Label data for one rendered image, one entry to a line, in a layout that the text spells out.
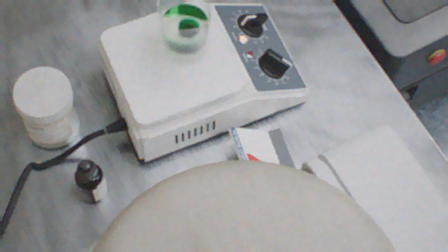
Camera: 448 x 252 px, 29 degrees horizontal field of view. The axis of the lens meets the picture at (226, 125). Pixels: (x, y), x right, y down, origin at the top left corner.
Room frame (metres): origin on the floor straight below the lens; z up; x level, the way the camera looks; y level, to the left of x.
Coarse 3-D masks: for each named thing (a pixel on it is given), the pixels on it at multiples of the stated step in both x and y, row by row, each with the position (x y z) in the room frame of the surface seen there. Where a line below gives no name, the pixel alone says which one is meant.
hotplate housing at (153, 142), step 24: (120, 96) 0.42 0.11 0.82; (240, 96) 0.42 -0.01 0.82; (264, 96) 0.43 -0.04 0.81; (288, 96) 0.44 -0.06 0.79; (120, 120) 0.40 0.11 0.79; (168, 120) 0.39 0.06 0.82; (192, 120) 0.39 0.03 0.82; (216, 120) 0.40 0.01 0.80; (240, 120) 0.42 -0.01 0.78; (144, 144) 0.37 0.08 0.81; (168, 144) 0.38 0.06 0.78; (192, 144) 0.40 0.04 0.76
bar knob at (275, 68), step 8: (264, 56) 0.48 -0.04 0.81; (272, 56) 0.48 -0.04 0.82; (280, 56) 0.48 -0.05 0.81; (264, 64) 0.47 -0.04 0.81; (272, 64) 0.47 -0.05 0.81; (280, 64) 0.47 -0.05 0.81; (288, 64) 0.47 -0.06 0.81; (264, 72) 0.46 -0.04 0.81; (272, 72) 0.46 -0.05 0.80; (280, 72) 0.47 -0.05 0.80
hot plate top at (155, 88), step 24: (144, 24) 0.49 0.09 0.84; (216, 24) 0.50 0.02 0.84; (120, 48) 0.46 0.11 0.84; (144, 48) 0.46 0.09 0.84; (216, 48) 0.47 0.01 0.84; (120, 72) 0.43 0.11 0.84; (144, 72) 0.43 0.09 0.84; (168, 72) 0.44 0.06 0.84; (192, 72) 0.44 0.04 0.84; (216, 72) 0.44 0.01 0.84; (240, 72) 0.44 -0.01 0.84; (144, 96) 0.41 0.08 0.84; (168, 96) 0.41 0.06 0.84; (192, 96) 0.41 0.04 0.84; (216, 96) 0.41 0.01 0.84; (144, 120) 0.38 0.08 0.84
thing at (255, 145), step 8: (240, 136) 0.39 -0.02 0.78; (248, 136) 0.40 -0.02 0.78; (256, 136) 0.40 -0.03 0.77; (264, 136) 0.41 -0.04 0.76; (248, 144) 0.39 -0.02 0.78; (256, 144) 0.39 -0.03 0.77; (264, 144) 0.40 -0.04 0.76; (248, 152) 0.38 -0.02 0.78; (256, 152) 0.38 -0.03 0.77; (264, 152) 0.39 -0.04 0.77; (272, 152) 0.39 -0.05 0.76; (256, 160) 0.37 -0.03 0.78; (264, 160) 0.38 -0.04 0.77; (272, 160) 0.38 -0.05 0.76
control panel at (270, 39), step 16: (224, 16) 0.52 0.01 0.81; (240, 32) 0.51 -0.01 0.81; (272, 32) 0.53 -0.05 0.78; (240, 48) 0.49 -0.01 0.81; (256, 48) 0.49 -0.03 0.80; (272, 48) 0.50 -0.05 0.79; (256, 64) 0.47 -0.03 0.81; (256, 80) 0.45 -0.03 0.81; (272, 80) 0.45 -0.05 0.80; (288, 80) 0.46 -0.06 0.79
